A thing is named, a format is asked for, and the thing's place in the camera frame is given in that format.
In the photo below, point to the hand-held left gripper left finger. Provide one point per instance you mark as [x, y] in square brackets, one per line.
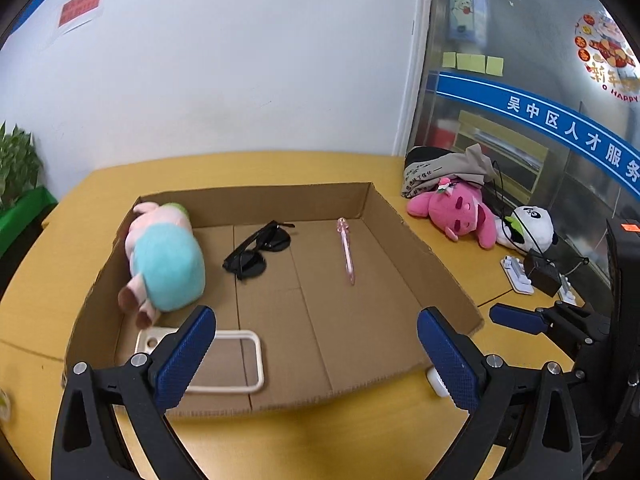
[182, 360]

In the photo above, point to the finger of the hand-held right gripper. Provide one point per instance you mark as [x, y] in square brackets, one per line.
[582, 330]
[515, 319]

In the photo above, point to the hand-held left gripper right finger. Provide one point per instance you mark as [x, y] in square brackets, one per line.
[450, 360]

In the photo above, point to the white phone case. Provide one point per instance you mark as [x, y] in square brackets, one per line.
[257, 360]

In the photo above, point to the teal and pink pig plush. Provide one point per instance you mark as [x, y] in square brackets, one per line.
[167, 270]

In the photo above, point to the brown cardboard box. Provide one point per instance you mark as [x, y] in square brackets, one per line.
[350, 330]

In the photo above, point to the black sunglasses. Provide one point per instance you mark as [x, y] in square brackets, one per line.
[250, 262]

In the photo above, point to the pink transparent pen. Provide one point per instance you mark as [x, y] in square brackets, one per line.
[346, 250]

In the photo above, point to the white earbud case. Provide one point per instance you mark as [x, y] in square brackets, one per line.
[436, 385]

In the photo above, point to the white plastic holder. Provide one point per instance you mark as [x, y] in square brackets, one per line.
[517, 277]
[569, 290]

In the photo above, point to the black power adapter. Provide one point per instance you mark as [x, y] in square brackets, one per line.
[542, 272]

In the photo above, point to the panda plush toy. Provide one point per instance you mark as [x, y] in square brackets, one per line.
[532, 227]

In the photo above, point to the pink plush toy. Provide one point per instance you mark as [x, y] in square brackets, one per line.
[450, 210]

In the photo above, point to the grey printed cloth bag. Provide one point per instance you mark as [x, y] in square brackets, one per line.
[440, 170]

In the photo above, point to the white green packet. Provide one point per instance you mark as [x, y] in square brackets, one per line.
[4, 405]

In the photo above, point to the green planter box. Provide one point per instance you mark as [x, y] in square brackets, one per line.
[25, 215]

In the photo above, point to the blue window banner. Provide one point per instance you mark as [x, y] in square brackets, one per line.
[500, 97]

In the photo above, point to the yellow sticky note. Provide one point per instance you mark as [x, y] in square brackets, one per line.
[449, 60]
[462, 61]
[477, 63]
[495, 65]

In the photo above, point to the green potted plant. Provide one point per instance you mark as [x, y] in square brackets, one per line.
[17, 165]

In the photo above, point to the red festive window sticker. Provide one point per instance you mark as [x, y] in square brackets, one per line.
[607, 50]

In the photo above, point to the blue cartoon poster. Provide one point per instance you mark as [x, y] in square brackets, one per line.
[467, 7]

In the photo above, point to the red wall sign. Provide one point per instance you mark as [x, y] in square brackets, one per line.
[81, 6]

